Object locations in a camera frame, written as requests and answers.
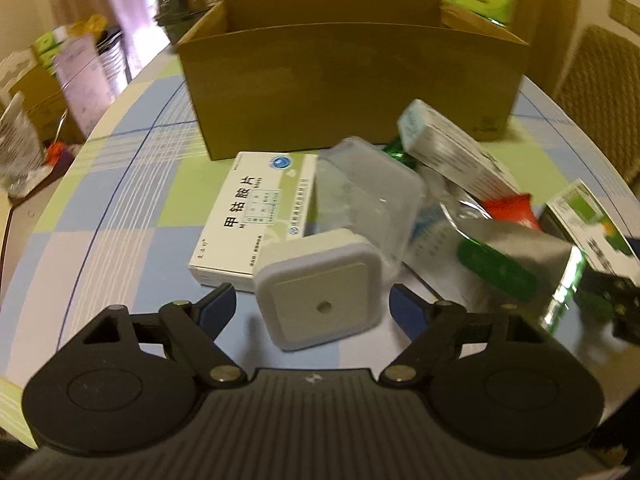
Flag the silver green tea bag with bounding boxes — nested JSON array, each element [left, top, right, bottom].
[[405, 178, 586, 334]]

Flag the white square night light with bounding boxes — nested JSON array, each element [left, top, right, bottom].
[[253, 229, 383, 351]]

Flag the brown cardboard box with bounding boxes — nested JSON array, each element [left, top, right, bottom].
[[177, 0, 528, 160]]

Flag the white crinkled plastic bag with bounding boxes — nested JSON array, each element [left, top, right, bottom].
[[1, 92, 44, 198]]

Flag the white ointment box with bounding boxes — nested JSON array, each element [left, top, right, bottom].
[[397, 100, 521, 200]]

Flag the red candy packet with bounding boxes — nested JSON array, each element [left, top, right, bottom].
[[482, 194, 541, 231]]

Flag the clear plastic container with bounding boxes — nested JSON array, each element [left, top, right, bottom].
[[316, 136, 426, 274]]

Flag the brown cardboard carton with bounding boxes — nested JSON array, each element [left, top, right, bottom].
[[9, 65, 86, 145]]

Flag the wall power sockets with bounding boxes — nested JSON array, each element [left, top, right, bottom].
[[608, 0, 640, 35]]

